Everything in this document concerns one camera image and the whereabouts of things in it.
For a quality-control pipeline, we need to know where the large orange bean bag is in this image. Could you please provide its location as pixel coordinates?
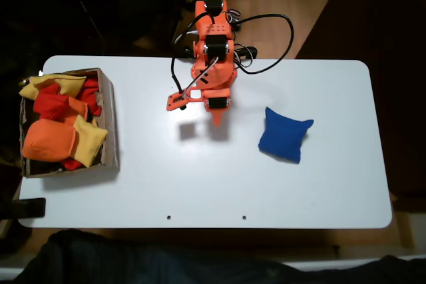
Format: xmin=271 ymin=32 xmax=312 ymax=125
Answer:
xmin=22 ymin=119 xmax=77 ymax=162

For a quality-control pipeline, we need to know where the black base clamp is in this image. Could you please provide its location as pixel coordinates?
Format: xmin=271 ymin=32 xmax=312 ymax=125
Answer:
xmin=234 ymin=46 xmax=259 ymax=65

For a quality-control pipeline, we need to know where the small red bean bag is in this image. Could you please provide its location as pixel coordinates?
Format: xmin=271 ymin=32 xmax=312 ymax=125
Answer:
xmin=61 ymin=157 xmax=84 ymax=171

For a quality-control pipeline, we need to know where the long yellow bean bag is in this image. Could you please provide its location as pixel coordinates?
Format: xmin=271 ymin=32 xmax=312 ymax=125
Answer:
xmin=19 ymin=74 xmax=87 ymax=101

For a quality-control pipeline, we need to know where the bright red bean bag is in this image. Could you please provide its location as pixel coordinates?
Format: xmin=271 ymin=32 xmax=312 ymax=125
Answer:
xmin=33 ymin=83 xmax=71 ymax=122

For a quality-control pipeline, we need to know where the black clamp on table edge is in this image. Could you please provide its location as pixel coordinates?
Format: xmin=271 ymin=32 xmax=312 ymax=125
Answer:
xmin=0 ymin=198 xmax=47 ymax=220

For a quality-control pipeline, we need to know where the person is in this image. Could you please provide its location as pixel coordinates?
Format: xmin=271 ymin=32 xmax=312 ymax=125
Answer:
xmin=13 ymin=229 xmax=426 ymax=284

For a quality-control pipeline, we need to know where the dark red bean bag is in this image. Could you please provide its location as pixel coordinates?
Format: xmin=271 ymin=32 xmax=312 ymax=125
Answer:
xmin=78 ymin=77 xmax=103 ymax=117

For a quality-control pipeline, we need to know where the square yellow bean bag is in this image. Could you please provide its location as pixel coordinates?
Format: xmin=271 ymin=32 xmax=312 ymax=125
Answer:
xmin=71 ymin=114 xmax=109 ymax=168

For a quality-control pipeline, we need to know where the black cable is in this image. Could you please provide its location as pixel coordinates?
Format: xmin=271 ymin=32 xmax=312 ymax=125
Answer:
xmin=170 ymin=13 xmax=296 ymax=98

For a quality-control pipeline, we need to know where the small orange bean bag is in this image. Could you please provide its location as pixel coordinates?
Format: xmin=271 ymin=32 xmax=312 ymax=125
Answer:
xmin=65 ymin=96 xmax=89 ymax=125

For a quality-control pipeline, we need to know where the blue bean bag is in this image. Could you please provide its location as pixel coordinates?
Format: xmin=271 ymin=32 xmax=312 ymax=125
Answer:
xmin=258 ymin=106 xmax=315 ymax=165

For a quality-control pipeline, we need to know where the orange camera mount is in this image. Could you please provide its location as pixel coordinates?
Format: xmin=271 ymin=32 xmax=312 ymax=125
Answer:
xmin=166 ymin=88 xmax=204 ymax=112

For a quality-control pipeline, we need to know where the cardboard box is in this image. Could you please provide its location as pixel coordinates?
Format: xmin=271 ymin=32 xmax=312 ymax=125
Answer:
xmin=19 ymin=67 xmax=120 ymax=179

